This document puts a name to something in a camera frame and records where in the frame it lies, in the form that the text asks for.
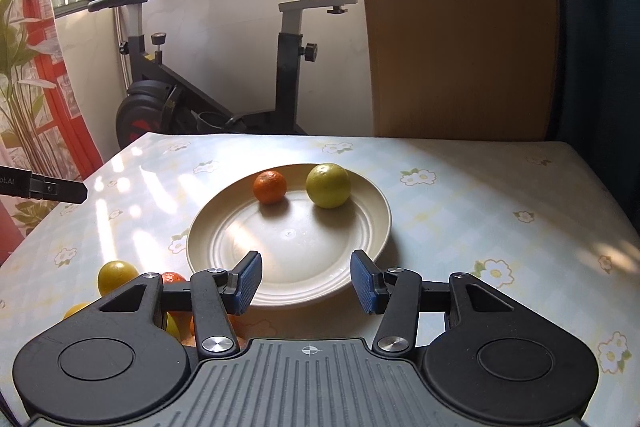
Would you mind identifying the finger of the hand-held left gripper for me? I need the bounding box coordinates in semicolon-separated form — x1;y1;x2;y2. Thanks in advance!
30;173;89;206

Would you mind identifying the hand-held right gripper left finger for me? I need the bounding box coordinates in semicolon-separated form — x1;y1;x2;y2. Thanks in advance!
95;251;263;360

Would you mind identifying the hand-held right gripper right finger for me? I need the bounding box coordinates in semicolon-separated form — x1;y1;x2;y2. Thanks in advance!
350;250;516;355

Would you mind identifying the cream round plate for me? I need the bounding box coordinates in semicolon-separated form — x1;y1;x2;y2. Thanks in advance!
186;163;392;308

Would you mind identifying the large yellow-green citrus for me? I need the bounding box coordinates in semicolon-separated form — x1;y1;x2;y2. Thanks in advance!
305;163;351;210

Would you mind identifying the floral tablecloth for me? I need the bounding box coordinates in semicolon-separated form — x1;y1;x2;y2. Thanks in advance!
0;131;640;427

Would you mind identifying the red leaf-print curtain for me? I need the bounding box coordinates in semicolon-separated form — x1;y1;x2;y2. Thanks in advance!
0;0;104;266

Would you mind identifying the black exercise bike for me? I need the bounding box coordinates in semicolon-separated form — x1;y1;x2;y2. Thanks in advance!
77;0;359;143

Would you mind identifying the wooden board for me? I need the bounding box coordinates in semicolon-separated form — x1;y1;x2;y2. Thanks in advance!
349;0;562;143

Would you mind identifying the dark blue cloth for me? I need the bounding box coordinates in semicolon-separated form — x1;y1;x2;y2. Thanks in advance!
547;0;640;254

